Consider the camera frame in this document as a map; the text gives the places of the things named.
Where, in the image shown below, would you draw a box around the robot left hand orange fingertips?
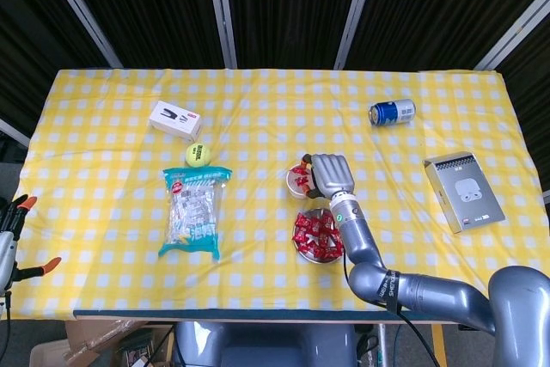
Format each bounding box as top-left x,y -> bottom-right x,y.
0,194 -> 63,297

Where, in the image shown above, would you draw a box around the robot right hand orange fingertips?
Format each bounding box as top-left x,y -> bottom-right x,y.
300,151 -> 358,201

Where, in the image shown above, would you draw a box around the white paper cup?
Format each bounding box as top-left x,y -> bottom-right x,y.
286,163 -> 321,201

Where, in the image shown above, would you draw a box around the silver metal plate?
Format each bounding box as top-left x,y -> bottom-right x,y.
293,207 -> 346,264

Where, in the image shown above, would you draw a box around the blue silver drink can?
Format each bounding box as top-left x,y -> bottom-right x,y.
368,98 -> 418,128

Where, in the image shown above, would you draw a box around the yellow white checked tablecloth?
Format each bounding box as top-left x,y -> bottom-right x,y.
3,66 -> 550,321

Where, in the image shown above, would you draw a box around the beige cardboard box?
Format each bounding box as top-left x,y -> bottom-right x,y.
28,339 -> 72,367

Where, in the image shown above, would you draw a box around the brown cardboard sheet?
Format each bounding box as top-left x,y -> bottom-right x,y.
64,319 -> 150,362

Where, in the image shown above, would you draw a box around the grey earbuds box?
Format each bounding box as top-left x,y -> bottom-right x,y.
422,150 -> 507,235

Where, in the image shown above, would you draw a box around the yellow tennis ball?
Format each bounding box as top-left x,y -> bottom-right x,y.
185,142 -> 212,168

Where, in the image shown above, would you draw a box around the teal clear snack bag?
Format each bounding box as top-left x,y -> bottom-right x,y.
157,165 -> 234,263

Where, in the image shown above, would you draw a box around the white stapler box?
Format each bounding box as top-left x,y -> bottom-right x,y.
149,100 -> 204,144

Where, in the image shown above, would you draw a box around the dark pleated backdrop curtain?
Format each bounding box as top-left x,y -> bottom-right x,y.
0,0 -> 550,149

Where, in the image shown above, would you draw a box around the grey robot torso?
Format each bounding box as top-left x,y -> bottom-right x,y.
174,321 -> 358,367

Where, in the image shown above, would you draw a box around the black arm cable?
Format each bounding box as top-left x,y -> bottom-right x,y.
341,250 -> 442,367

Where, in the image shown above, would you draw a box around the white metal frame post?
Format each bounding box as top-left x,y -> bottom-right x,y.
0,116 -> 32,149
204,0 -> 239,70
37,0 -> 125,70
333,0 -> 382,70
474,0 -> 550,71

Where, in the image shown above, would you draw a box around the black printed arm strap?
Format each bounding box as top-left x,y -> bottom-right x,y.
383,269 -> 403,315

